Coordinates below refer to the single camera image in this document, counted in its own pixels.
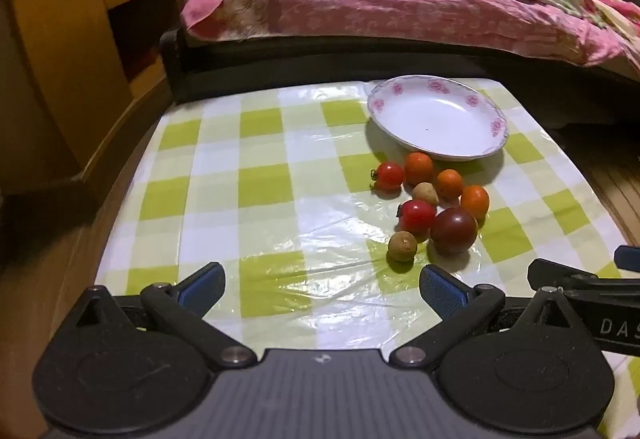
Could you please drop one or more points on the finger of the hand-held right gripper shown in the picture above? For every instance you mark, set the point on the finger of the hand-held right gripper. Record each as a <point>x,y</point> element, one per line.
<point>560,275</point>
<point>629,258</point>

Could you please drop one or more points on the white floral rimmed plate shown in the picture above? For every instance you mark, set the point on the white floral rimmed plate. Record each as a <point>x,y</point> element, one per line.
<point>435,119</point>

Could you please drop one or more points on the red cherry tomato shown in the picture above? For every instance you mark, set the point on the red cherry tomato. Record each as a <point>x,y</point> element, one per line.
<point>416,215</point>
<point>390,175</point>

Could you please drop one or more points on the wooden cabinet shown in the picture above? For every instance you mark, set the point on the wooden cabinet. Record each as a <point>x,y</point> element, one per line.
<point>55,69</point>

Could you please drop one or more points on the large dark red tomato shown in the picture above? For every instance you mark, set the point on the large dark red tomato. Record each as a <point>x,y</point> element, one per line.
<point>453,230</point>

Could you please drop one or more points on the dark bed frame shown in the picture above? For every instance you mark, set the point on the dark bed frame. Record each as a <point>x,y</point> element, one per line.
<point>300,64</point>

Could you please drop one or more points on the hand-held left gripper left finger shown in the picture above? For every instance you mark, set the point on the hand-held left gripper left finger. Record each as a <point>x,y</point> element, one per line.
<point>202,286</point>

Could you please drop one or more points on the green white checked tablecloth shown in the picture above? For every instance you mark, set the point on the green white checked tablecloth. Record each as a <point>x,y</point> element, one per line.
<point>260,229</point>

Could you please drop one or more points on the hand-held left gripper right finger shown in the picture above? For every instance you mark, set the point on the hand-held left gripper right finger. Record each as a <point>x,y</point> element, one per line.
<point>440,289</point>

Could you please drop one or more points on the orange cherry tomato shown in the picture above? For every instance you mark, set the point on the orange cherry tomato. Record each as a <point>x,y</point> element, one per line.
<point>449,183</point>
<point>475,201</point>
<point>419,167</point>

